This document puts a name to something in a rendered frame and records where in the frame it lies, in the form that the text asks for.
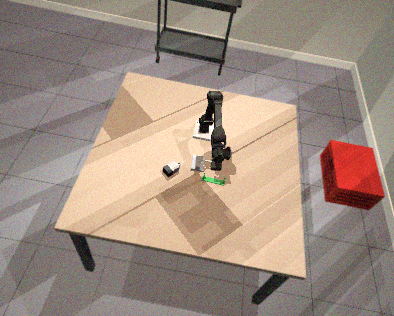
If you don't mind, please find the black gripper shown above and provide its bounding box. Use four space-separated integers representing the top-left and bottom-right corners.
210 151 222 171

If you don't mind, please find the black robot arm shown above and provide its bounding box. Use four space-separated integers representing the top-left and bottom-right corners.
199 91 232 163

